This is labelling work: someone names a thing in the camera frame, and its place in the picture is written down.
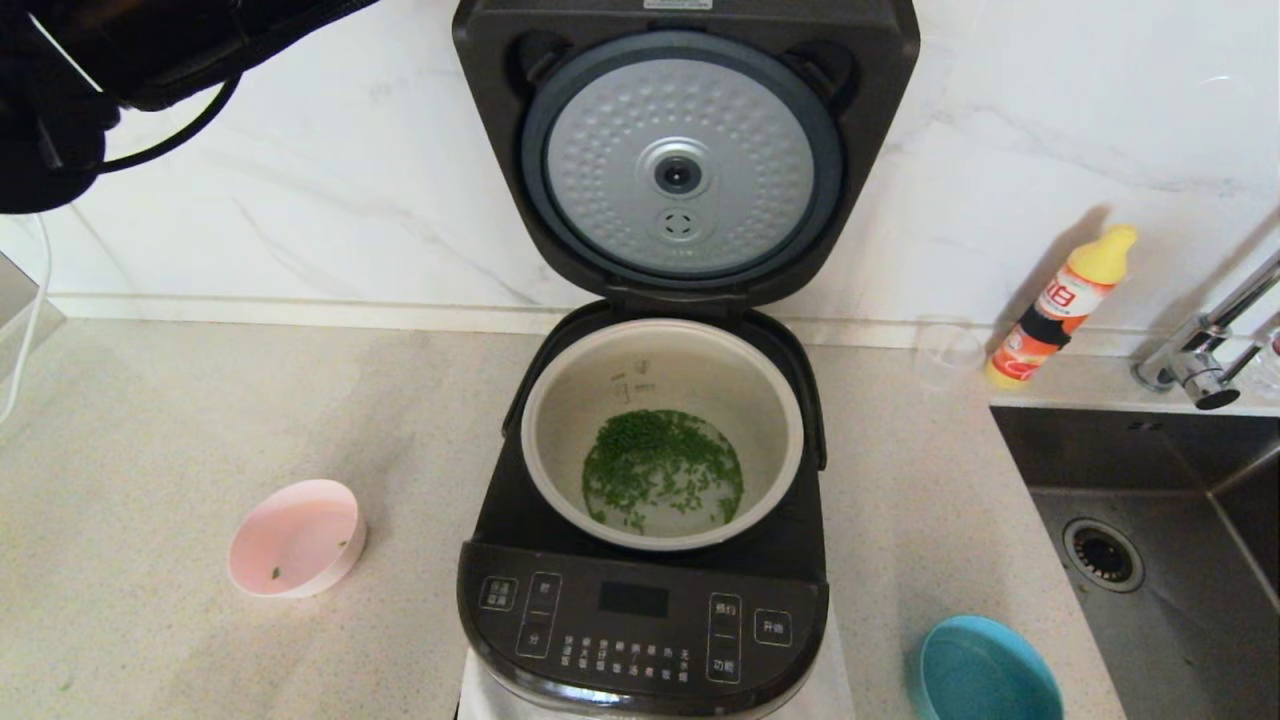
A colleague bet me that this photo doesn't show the green pellets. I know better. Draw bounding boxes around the green pellets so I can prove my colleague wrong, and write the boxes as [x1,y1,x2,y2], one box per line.
[580,408,746,536]

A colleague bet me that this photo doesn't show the pink bowl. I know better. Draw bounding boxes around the pink bowl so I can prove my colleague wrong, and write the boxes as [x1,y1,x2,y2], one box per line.
[227,478,367,599]

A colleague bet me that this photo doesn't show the light blue bowl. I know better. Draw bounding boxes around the light blue bowl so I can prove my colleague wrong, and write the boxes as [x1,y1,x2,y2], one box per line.
[908,613,1065,720]

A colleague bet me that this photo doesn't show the beige inner pot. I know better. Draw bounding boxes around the beige inner pot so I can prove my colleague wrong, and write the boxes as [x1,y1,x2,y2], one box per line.
[520,318,806,553]

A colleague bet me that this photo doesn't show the black rice cooker body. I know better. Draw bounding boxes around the black rice cooker body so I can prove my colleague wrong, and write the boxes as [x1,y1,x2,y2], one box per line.
[457,300,831,720]

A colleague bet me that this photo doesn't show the clear plastic cup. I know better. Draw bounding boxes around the clear plastic cup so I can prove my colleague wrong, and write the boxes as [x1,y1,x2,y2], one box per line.
[915,317,988,393]

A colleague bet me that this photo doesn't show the orange bottle with yellow cap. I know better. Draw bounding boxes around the orange bottle with yellow cap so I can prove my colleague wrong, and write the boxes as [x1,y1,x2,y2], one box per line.
[984,225,1139,391]

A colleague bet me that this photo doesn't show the round sink drain strainer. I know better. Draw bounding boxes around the round sink drain strainer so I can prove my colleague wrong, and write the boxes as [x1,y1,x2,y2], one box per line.
[1062,518,1146,595]

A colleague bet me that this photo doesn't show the chrome faucet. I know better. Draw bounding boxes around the chrome faucet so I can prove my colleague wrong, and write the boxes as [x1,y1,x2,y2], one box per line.
[1132,250,1280,412]

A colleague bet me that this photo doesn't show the stainless steel sink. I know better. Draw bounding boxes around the stainless steel sink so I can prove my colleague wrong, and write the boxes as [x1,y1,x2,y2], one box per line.
[990,405,1280,720]

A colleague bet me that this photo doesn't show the grey metal container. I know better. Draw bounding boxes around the grey metal container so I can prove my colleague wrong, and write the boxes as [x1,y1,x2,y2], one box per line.
[0,250,67,386]

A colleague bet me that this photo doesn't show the black smooth arm cable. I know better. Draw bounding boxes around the black smooth arm cable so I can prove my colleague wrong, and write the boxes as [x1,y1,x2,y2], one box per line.
[98,72,243,175]

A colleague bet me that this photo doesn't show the white power cable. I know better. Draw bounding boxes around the white power cable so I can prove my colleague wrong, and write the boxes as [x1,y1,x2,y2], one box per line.
[0,212,53,423]

